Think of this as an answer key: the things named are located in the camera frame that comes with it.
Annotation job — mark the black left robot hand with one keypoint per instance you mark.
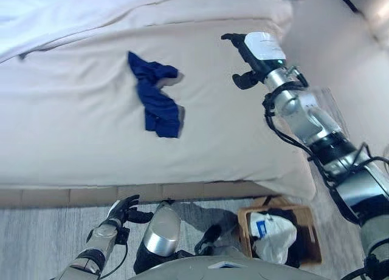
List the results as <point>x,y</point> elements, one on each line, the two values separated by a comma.
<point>121,211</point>

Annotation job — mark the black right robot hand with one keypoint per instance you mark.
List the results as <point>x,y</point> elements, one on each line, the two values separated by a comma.
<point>264,52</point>

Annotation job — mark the dark blue garment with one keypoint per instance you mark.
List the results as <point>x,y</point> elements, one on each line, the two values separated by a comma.
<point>155,101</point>

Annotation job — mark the white garment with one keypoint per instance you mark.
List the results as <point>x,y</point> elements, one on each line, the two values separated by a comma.
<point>276,237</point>

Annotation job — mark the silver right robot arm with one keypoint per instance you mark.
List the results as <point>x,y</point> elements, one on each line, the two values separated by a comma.
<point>313,122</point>

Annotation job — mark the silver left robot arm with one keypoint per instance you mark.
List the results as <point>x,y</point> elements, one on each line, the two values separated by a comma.
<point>97,240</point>

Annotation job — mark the wooden laundry basket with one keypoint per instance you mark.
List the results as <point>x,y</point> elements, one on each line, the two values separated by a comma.
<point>310,231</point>

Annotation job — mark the silver left robot leg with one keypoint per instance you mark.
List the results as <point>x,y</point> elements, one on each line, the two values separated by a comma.
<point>162,231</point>

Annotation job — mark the grey robot torso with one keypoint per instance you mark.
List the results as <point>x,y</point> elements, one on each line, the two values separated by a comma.
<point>197,269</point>

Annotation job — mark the black garment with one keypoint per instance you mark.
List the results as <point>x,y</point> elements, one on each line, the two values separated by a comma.
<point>293,217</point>

